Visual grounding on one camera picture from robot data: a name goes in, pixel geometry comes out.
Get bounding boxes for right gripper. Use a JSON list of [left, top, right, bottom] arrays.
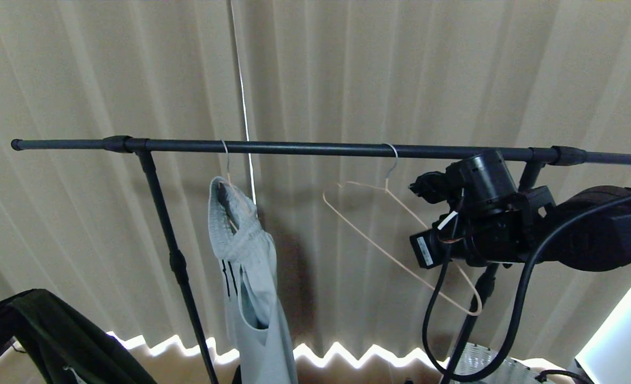
[[410, 213, 529, 270]]

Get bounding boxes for green printed garment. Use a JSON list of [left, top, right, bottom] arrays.
[[9, 289, 156, 384]]

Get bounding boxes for pale grey shorts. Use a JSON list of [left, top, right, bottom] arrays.
[[208, 177, 299, 384]]

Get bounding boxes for pink clothes hanger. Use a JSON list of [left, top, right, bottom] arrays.
[[220, 140, 252, 233], [322, 143, 483, 317]]

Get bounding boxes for white laundry basket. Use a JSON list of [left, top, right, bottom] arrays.
[[443, 343, 596, 384]]

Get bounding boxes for black clothes rack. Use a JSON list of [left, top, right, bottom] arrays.
[[11, 135, 631, 384]]

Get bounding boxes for beige curtain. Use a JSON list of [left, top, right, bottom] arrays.
[[0, 0, 631, 369]]

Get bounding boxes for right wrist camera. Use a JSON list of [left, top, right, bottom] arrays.
[[409, 170, 463, 206]]

